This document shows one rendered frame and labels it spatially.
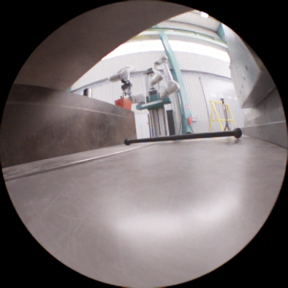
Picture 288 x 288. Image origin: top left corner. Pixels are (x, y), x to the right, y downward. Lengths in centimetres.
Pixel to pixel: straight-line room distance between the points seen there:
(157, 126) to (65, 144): 167
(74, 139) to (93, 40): 54
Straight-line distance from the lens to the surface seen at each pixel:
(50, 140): 58
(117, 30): 56
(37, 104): 61
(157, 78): 154
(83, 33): 58
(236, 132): 45
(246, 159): 15
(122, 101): 113
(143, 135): 672
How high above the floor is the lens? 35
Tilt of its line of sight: 4 degrees down
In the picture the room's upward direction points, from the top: 6 degrees counter-clockwise
